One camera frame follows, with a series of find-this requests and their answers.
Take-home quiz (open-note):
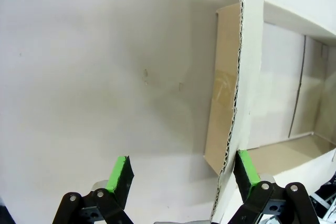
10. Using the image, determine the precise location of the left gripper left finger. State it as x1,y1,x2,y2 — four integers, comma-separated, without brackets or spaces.
51,155,135,224

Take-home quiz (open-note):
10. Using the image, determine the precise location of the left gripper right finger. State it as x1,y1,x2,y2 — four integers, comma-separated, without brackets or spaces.
228,150,320,224

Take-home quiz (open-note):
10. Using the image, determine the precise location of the brown cardboard box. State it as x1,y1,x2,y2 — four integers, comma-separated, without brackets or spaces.
203,0,336,224

